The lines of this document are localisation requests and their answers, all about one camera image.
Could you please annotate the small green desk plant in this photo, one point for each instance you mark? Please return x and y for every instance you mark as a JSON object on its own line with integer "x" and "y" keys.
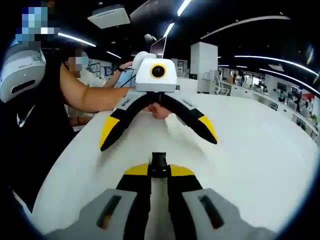
{"x": 315, "y": 118}

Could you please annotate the white ceiling air conditioner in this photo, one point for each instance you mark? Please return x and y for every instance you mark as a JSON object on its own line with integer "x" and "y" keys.
{"x": 108, "y": 17}

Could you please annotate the ceiling light strip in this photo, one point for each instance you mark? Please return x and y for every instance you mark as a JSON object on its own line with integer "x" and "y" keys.
{"x": 285, "y": 75}
{"x": 275, "y": 60}
{"x": 75, "y": 38}
{"x": 113, "y": 55}
{"x": 183, "y": 6}

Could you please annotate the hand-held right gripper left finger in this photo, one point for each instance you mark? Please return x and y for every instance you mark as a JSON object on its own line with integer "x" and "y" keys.
{"x": 117, "y": 207}

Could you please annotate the person's black shirt torso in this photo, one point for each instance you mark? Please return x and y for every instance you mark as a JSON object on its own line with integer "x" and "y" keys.
{"x": 37, "y": 140}

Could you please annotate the red wall sign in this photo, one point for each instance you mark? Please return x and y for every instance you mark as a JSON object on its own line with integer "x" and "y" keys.
{"x": 307, "y": 96}

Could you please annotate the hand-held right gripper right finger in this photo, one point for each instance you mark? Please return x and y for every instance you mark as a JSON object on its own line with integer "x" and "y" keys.
{"x": 200, "y": 207}

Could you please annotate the white office chair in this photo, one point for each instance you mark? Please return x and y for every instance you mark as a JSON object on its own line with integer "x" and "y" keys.
{"x": 221, "y": 86}

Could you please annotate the black plastic buckle socket part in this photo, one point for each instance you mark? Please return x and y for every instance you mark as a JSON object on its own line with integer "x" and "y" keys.
{"x": 159, "y": 158}

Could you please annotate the person's left hand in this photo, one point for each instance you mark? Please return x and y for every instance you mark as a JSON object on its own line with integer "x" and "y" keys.
{"x": 160, "y": 112}

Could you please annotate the white chest-worn device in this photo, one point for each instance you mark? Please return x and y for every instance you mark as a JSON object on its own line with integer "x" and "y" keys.
{"x": 20, "y": 70}

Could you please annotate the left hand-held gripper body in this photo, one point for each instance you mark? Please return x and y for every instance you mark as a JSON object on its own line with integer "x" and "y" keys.
{"x": 156, "y": 80}

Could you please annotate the row of white office desks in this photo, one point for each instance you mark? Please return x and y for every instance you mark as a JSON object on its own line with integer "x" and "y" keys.
{"x": 287, "y": 107}

